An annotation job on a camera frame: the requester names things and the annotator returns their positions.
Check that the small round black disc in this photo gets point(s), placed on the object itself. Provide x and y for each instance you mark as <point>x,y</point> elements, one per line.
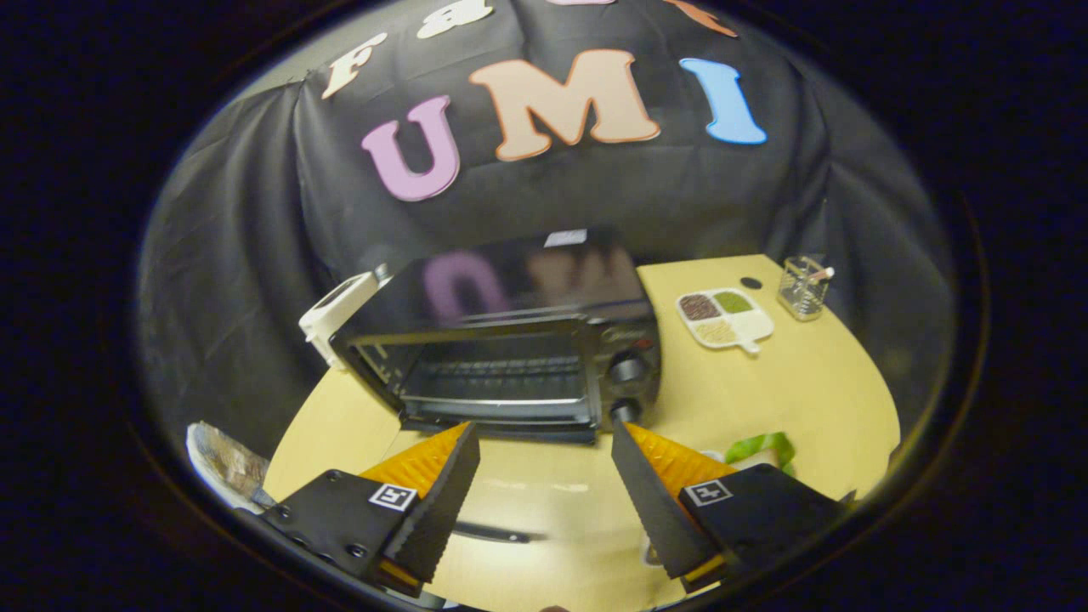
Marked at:
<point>750,282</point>

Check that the black backdrop cloth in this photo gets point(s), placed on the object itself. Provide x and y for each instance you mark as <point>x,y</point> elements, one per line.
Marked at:
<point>680,195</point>

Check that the crinkled clear plastic bag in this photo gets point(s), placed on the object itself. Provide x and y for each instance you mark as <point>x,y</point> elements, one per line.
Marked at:
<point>225,463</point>

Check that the white divided plate of grains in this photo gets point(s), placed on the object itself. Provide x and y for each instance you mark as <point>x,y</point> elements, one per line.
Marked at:
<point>722,319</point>

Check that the clear glass cup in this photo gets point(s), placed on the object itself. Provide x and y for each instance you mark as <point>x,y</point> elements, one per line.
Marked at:
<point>801,293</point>

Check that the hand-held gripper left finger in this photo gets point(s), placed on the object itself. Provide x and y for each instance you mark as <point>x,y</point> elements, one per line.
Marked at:
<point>442,501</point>

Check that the small white stick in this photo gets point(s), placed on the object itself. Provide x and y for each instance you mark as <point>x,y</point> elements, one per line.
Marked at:
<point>821,274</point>

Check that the black toaster oven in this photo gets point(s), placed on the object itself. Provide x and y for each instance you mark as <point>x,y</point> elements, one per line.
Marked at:
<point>510,289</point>

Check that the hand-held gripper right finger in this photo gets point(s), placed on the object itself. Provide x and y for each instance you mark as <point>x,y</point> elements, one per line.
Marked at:
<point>650,501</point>

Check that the sandwich with green lettuce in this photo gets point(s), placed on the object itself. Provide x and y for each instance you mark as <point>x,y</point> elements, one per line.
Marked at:
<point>756,445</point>

